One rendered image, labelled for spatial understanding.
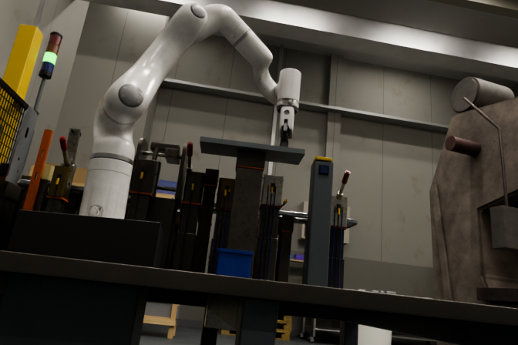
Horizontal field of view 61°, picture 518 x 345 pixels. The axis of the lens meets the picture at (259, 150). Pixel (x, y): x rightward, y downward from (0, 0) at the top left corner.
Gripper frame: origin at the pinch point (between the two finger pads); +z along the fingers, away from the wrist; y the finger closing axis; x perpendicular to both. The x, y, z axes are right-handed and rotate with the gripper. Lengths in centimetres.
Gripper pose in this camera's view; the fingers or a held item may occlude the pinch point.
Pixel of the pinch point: (284, 148)
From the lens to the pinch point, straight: 161.5
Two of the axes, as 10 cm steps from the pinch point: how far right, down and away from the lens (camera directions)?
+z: -1.0, 9.4, -3.1
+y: 0.5, 3.2, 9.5
